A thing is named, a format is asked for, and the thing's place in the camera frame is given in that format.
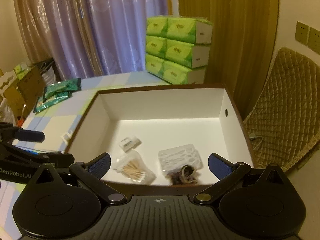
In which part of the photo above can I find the beige wall socket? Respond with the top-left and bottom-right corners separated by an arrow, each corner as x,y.
295,21 -> 320,53

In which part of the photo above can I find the clear floss pick box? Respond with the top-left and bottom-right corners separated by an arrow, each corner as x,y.
158,144 -> 203,176

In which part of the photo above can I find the green tissue pack stack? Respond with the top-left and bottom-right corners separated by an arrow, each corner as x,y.
145,16 -> 213,85

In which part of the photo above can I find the cotton swab bag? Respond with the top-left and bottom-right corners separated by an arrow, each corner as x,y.
113,150 -> 156,185

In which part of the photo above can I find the brown fabric scrunchie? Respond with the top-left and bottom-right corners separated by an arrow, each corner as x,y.
167,165 -> 198,185

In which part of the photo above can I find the checkered tablecloth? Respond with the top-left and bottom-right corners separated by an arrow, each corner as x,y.
1,72 -> 167,239

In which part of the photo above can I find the purple curtain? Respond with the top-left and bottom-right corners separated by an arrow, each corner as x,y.
14,0 -> 167,80

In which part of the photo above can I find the upper green wipes pack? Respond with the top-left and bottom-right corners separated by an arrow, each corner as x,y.
43,78 -> 81,100

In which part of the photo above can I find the small white packet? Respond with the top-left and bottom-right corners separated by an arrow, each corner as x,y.
119,136 -> 141,152

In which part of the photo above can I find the brown cardboard boxes pile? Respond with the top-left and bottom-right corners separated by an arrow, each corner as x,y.
1,58 -> 60,125

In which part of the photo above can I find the cream hair claw clip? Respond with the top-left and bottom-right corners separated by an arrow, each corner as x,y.
61,130 -> 73,145

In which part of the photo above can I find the brown cardboard storage box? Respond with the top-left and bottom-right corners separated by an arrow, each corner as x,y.
66,85 -> 253,194

